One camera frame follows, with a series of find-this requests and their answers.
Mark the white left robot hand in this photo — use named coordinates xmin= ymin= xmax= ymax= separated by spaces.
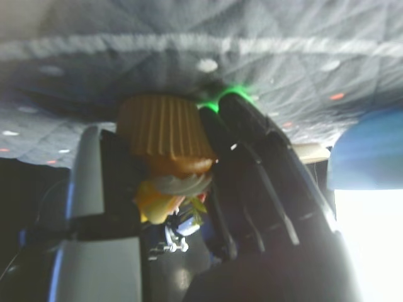
xmin=47 ymin=92 xmax=363 ymax=302

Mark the toy cupcake with fruit topping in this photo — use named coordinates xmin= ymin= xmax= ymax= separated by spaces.
xmin=116 ymin=94 xmax=219 ymax=225

